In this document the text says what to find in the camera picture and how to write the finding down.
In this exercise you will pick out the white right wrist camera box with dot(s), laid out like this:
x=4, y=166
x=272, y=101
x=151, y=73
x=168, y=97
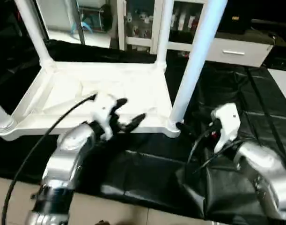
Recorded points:
x=227, y=122

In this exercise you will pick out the white glass door cabinet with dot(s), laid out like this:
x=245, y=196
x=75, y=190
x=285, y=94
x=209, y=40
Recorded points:
x=142, y=42

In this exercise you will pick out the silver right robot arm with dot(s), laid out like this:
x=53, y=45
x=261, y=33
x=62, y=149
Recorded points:
x=264, y=168

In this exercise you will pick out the dark TV stand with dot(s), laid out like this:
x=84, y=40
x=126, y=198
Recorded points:
x=281, y=47

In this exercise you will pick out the white flat board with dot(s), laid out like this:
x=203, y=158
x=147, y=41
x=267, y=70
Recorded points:
x=283, y=86

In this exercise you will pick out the black speaker box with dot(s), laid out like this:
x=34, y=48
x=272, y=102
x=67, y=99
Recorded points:
x=235, y=18

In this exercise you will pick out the white drawer unit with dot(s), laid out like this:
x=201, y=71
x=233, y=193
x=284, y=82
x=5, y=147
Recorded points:
x=236, y=52

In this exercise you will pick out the black table mat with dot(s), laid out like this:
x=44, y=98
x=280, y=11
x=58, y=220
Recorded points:
x=147, y=178

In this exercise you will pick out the white plastic table top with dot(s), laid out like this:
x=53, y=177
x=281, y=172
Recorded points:
x=142, y=89

